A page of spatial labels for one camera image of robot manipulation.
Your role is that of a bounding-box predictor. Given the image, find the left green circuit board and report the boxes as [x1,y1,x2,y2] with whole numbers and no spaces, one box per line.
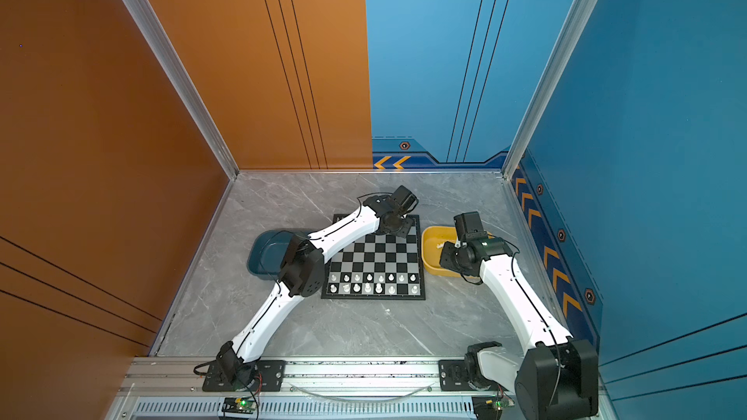
[220,397,260,419]

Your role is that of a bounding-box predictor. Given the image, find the yellow plastic tray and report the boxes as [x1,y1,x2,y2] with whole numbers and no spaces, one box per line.
[421,226,460,278]

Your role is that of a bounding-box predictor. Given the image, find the teal plastic tray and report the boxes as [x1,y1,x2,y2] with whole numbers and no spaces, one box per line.
[246,229,312,281]

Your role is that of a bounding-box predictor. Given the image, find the aluminium mounting rail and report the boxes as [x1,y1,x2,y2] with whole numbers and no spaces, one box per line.
[106,356,523,419]

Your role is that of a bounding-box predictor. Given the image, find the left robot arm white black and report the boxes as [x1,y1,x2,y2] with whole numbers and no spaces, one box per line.
[216,186,418,391]

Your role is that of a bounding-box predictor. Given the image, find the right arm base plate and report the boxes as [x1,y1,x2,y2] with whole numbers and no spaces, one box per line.
[438,358,519,392]

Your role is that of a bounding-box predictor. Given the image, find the right circuit board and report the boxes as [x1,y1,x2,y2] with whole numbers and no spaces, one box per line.
[472,397,515,420]

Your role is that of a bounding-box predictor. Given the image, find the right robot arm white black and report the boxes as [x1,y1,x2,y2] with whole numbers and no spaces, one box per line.
[440,212,599,419]

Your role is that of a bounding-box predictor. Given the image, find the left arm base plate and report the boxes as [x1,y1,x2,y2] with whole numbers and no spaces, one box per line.
[202,360,286,393]

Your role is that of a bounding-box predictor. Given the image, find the black white chessboard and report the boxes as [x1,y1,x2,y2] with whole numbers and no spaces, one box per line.
[321,221,426,301]

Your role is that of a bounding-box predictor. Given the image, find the white chess pieces row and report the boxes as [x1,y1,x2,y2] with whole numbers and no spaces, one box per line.
[323,271,425,299]

